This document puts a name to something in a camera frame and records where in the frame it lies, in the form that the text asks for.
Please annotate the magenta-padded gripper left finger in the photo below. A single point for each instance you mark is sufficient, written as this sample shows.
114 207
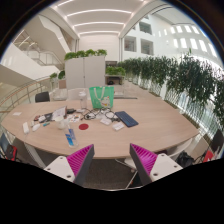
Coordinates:
63 166

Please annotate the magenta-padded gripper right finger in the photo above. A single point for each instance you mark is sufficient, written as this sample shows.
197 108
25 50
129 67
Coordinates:
160 165

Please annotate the clear blue-label water bottle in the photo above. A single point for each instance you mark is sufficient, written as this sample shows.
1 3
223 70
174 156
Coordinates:
70 136

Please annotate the flat round red coaster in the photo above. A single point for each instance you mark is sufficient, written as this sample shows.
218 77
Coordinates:
83 126

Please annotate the small teal box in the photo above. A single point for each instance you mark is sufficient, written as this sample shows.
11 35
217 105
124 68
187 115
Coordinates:
46 124

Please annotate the white computer mouse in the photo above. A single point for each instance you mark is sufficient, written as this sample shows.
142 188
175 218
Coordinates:
35 127

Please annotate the colourful sticker sheet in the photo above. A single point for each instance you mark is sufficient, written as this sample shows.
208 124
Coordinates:
74 117

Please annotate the black tablet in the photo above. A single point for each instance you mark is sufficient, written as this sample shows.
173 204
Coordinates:
48 116

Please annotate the small white label card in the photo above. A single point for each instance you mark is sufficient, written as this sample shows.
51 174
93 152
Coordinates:
42 118

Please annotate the white power strip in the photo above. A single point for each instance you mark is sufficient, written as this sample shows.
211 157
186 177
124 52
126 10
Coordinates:
25 127

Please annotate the red and black phone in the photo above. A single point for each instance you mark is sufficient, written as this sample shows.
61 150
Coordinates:
36 118

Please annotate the black rectangular box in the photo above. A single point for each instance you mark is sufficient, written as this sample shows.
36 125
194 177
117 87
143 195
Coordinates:
71 110

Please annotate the small white plastic packet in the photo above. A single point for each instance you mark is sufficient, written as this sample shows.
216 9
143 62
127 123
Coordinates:
118 126

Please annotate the white printed card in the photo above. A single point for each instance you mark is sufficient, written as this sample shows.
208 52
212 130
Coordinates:
106 121

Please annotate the small white paper note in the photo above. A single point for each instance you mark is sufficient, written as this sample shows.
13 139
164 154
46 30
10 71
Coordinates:
16 113

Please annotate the black office chair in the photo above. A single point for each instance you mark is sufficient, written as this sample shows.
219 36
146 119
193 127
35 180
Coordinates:
42 97

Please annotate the white chair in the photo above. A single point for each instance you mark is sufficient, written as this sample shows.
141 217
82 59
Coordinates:
76 94

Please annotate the green cat-print tote bag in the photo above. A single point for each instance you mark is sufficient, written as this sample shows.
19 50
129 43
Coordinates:
102 96

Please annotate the brown planter with plant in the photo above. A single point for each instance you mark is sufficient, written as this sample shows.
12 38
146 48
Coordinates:
62 81

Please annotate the glass railing with wooden handrail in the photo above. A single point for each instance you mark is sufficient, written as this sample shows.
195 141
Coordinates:
20 93

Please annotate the row of green hedge plants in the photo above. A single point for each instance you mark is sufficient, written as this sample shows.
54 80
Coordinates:
186 76

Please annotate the white cabinet topped with plants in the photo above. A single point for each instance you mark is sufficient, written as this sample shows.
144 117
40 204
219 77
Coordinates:
85 71

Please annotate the low planter with green plants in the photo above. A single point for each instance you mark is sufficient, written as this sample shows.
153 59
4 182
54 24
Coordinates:
115 70

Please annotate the ceiling light strips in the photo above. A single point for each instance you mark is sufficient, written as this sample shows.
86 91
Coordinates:
100 23

